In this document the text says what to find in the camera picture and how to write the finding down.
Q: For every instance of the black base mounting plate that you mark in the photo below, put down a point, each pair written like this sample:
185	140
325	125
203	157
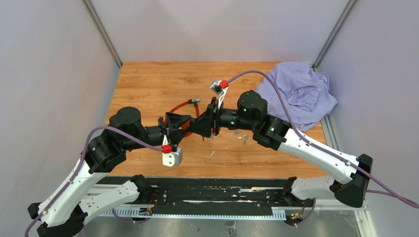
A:
159	184

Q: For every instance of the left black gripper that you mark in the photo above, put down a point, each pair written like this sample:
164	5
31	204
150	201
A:
174	120

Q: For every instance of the orange black padlock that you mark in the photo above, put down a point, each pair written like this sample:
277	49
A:
185	127

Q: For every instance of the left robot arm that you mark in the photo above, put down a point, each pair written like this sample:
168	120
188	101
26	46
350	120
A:
67	210

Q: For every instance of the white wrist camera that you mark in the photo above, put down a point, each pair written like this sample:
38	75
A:
220	88
172	155

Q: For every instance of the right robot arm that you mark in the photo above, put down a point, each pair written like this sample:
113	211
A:
346	178

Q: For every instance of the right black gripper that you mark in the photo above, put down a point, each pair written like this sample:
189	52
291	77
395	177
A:
202	125

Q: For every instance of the silver key pair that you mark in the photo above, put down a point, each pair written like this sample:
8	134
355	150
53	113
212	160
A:
244	138

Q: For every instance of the aluminium frame rail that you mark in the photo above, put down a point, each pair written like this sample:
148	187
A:
262	203

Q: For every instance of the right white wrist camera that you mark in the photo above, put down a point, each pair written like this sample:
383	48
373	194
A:
220	88

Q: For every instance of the red cable lock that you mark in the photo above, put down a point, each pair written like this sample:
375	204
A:
193	102

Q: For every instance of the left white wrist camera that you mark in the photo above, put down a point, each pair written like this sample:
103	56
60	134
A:
172	155

